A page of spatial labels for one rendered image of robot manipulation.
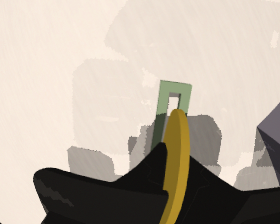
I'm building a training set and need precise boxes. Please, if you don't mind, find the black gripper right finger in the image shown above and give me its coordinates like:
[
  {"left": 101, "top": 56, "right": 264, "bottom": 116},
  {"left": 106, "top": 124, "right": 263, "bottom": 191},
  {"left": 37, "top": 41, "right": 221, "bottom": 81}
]
[{"left": 175, "top": 155, "right": 280, "bottom": 224}]

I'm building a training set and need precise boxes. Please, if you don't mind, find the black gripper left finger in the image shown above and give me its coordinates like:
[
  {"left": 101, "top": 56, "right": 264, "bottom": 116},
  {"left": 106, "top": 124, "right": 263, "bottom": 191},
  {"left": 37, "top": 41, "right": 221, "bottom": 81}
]
[{"left": 32, "top": 143, "right": 169, "bottom": 224}]

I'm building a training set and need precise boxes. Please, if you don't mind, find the gold coin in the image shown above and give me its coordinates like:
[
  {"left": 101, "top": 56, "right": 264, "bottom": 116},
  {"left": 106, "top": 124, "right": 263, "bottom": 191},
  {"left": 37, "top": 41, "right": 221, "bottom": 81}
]
[{"left": 160, "top": 109, "right": 191, "bottom": 224}]

